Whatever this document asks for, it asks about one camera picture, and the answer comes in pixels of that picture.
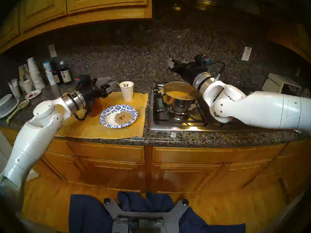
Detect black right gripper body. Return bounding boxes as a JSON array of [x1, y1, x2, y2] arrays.
[[173, 62, 207, 83]]

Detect small white plate red scrap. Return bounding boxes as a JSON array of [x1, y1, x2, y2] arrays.
[[24, 90, 41, 100]]

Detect grey bowl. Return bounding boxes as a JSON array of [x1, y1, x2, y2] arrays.
[[0, 94, 14, 110]]

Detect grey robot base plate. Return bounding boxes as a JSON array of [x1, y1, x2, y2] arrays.
[[103, 198, 189, 233]]

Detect blue patterned paper bowl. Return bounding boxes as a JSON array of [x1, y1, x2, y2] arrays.
[[99, 104, 138, 128]]

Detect dark glass bottle tan label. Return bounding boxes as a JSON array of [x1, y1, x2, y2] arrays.
[[51, 61, 63, 85]]

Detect yellow cloth mat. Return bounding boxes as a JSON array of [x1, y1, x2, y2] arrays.
[[55, 91, 148, 140]]

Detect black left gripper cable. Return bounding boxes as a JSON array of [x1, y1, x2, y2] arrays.
[[73, 99, 94, 121]]

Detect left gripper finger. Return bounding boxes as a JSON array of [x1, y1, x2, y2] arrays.
[[104, 81, 118, 94], [95, 77, 113, 88]]

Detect stack of white paper cups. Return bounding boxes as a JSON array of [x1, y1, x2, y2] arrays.
[[27, 57, 46, 90]]

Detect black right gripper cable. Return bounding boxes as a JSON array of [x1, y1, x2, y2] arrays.
[[209, 61, 226, 81]]

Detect white paper cup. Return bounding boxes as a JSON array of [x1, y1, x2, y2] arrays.
[[20, 79, 33, 93], [119, 81, 134, 102], [10, 85, 21, 99]]

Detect wooden spoon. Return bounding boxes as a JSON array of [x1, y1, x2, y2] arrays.
[[6, 100, 30, 124]]

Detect blue white carton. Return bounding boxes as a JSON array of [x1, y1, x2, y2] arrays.
[[43, 61, 57, 86]]

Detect large cooked oatmeal batch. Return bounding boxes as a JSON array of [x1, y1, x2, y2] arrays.
[[166, 90, 198, 100]]

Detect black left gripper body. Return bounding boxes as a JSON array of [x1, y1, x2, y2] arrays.
[[81, 83, 109, 107]]

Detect stainless steel pot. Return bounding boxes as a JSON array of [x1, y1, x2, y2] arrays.
[[153, 81, 202, 115]]

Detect wide wooden wall cabinets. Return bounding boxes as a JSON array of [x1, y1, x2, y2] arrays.
[[0, 0, 153, 54]]

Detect dark blue blanket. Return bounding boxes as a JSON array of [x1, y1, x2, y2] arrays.
[[69, 191, 246, 233]]

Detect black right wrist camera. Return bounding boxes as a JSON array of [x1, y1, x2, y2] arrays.
[[195, 54, 211, 65]]

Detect dark glass bottle white label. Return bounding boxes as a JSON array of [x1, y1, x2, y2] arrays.
[[59, 61, 72, 84]]

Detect white countertop appliance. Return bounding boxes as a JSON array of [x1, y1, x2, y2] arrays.
[[262, 73, 303, 97]]

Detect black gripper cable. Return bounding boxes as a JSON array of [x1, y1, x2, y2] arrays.
[[73, 99, 94, 121], [209, 61, 226, 81]]

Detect bundle of stirrers and utensils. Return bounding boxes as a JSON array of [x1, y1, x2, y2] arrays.
[[19, 64, 32, 81]]

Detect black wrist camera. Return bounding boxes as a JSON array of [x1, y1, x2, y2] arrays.
[[195, 54, 211, 65], [74, 75, 93, 88]]

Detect steel gas cooktop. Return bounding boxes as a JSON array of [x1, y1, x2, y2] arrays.
[[148, 82, 268, 132]]

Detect wooden base cabinets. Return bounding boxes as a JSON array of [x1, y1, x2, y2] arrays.
[[0, 126, 311, 201]]

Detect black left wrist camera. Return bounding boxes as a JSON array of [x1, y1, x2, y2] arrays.
[[74, 75, 93, 88]]

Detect amber cinnamon bottle black cap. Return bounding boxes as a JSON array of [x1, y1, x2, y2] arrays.
[[86, 98, 104, 117]]

